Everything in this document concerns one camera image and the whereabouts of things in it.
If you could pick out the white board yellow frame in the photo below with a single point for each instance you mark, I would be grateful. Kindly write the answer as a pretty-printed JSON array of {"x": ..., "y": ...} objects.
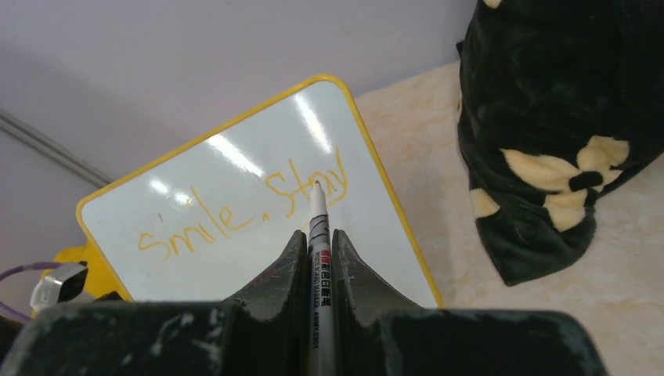
[{"x": 205, "y": 219}]

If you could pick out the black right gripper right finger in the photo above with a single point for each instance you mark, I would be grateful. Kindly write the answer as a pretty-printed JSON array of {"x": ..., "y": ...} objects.
[{"x": 381, "y": 332}]

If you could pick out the white marker pen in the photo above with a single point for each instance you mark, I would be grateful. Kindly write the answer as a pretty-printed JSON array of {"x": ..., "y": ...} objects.
[{"x": 322, "y": 343}]

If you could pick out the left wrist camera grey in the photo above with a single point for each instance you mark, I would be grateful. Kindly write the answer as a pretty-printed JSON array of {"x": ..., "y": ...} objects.
[{"x": 62, "y": 284}]

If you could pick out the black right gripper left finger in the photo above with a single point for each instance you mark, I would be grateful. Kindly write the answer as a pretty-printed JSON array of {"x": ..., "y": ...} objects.
[{"x": 259, "y": 330}]

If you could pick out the black floral pillow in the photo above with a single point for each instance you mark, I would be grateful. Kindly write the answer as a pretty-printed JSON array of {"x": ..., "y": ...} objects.
[{"x": 561, "y": 102}]

